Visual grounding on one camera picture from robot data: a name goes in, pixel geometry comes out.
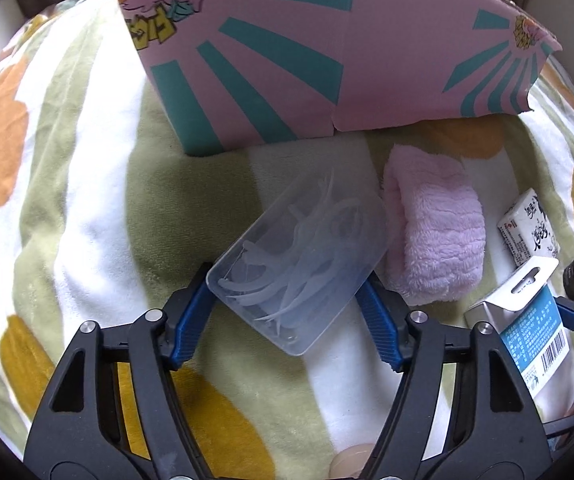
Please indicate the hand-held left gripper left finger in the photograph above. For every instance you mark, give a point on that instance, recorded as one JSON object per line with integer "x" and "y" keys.
{"x": 193, "y": 319}

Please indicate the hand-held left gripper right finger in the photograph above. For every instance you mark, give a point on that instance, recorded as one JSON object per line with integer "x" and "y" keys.
{"x": 381, "y": 324}

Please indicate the blue and white small carton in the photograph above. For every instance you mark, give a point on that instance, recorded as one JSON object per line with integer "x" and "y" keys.
{"x": 537, "y": 340}

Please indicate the clear plastic floss pick box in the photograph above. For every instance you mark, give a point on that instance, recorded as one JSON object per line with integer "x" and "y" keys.
{"x": 297, "y": 270}

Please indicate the white tissue packet black print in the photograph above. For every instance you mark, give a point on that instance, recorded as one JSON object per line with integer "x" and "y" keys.
{"x": 529, "y": 230}

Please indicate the pink fluffy towel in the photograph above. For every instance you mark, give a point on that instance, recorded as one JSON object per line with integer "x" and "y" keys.
{"x": 432, "y": 225}

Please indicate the beige round object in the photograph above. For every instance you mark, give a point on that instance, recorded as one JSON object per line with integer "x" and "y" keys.
{"x": 351, "y": 462}

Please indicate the striped printed blanket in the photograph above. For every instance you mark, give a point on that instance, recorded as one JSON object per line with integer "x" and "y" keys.
{"x": 92, "y": 210}

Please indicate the pink printed cardboard box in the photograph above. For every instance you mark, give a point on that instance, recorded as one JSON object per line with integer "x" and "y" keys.
{"x": 292, "y": 60}

